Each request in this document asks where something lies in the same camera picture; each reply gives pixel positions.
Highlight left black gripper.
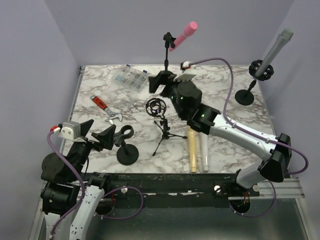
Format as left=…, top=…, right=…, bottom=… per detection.
left=68, top=119, right=116, bottom=181

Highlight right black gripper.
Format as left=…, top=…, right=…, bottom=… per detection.
left=149, top=69, right=192, bottom=118

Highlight black tripod shock mount stand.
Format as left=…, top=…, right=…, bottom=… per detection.
left=145, top=97, right=188, bottom=157

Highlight beige microphone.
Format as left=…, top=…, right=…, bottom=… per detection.
left=187, top=127, right=197, bottom=173

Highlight white grey-head microphone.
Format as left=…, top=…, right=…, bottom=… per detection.
left=200, top=133, right=210, bottom=172

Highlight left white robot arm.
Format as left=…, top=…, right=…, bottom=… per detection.
left=40, top=119, right=116, bottom=240

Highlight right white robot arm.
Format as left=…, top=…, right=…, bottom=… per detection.
left=148, top=70, right=291, bottom=196

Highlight black round base stand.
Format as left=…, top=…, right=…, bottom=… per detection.
left=163, top=32, right=176, bottom=74

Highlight pink microphone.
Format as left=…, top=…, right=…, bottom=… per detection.
left=168, top=21, right=198, bottom=52

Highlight grey slim microphone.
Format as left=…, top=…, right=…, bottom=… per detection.
left=255, top=28, right=294, bottom=78

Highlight clear plastic screw box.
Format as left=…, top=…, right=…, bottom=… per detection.
left=111, top=64, right=150, bottom=93

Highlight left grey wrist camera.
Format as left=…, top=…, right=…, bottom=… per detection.
left=58, top=121, right=81, bottom=142

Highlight red handled adjustable wrench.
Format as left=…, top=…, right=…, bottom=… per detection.
left=90, top=95, right=123, bottom=125

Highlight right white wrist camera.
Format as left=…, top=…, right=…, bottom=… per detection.
left=173, top=72, right=196, bottom=83

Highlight black shock mount desk stand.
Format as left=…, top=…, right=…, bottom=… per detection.
left=234, top=59, right=274, bottom=106

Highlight black front mounting rail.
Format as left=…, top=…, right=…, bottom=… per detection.
left=82, top=169, right=293, bottom=210

